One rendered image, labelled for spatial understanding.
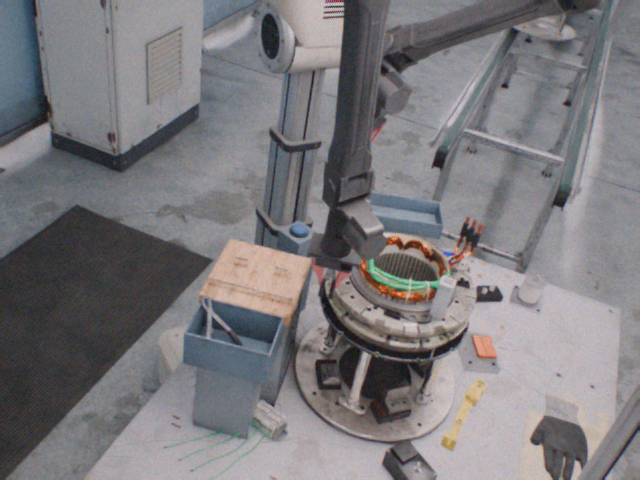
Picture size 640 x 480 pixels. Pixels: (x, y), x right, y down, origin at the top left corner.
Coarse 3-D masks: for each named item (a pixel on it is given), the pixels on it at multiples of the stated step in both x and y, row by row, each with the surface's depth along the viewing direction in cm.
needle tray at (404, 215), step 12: (372, 192) 173; (372, 204) 175; (384, 204) 175; (396, 204) 175; (408, 204) 174; (420, 204) 174; (432, 204) 174; (384, 216) 165; (396, 216) 173; (408, 216) 173; (420, 216) 174; (432, 216) 175; (384, 228) 167; (396, 228) 167; (408, 228) 166; (420, 228) 166; (432, 228) 166
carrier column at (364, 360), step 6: (360, 354) 140; (366, 354) 138; (360, 360) 140; (366, 360) 139; (360, 366) 141; (366, 366) 141; (360, 372) 142; (366, 372) 142; (354, 378) 144; (360, 378) 143; (354, 384) 145; (360, 384) 144; (354, 390) 145; (360, 390) 145; (354, 396) 146; (348, 402) 149; (354, 402) 148
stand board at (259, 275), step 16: (224, 256) 143; (240, 256) 144; (256, 256) 145; (272, 256) 146; (288, 256) 147; (224, 272) 139; (240, 272) 140; (256, 272) 141; (272, 272) 141; (304, 272) 143; (208, 288) 135; (224, 288) 135; (256, 288) 137; (272, 288) 137; (288, 288) 138; (240, 304) 132; (256, 304) 133; (272, 304) 134; (288, 320) 132
